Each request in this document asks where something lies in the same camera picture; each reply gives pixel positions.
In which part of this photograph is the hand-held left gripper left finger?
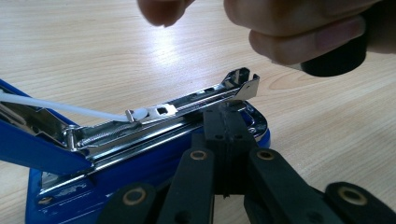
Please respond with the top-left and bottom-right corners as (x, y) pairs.
(203, 109), (231, 198)

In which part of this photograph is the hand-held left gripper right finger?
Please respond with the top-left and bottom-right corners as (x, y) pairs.
(219, 104), (259, 198)

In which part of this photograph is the blue stapler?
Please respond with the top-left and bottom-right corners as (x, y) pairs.
(0, 67), (271, 224)

